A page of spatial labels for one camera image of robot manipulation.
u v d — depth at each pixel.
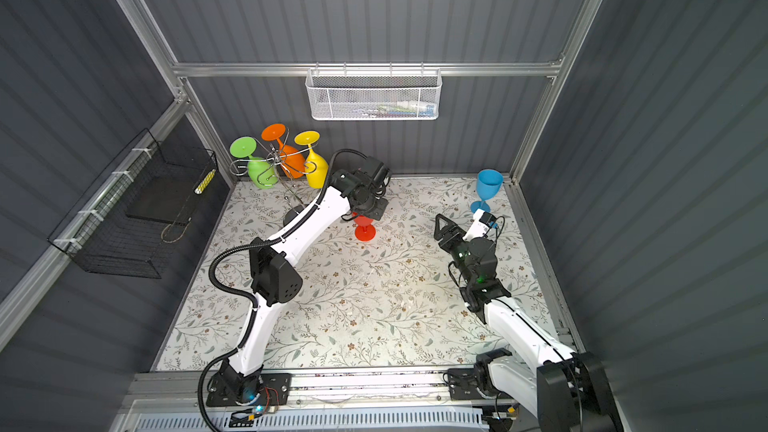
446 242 0.72
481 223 0.72
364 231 1.04
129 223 0.72
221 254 0.51
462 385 0.74
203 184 0.81
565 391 0.41
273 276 0.55
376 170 0.71
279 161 0.83
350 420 0.77
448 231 0.72
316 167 0.99
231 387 0.64
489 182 0.99
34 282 0.53
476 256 0.61
